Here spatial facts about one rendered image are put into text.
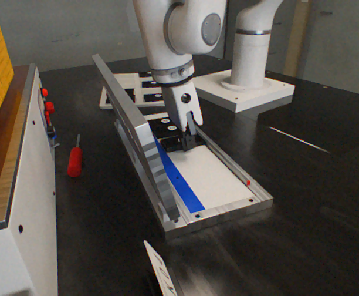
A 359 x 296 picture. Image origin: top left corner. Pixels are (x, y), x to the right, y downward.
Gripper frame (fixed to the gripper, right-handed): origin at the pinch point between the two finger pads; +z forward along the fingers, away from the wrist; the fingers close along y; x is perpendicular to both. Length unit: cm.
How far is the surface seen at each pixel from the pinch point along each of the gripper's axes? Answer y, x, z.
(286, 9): 228, -218, 37
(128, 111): -16.4, 12.3, -19.0
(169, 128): 10.5, 0.9, 1.2
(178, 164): -4.5, 4.5, 1.7
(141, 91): 48.4, -1.4, 4.1
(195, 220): -21.2, 8.2, 0.7
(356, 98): 14, -71, 20
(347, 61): 162, -244, 91
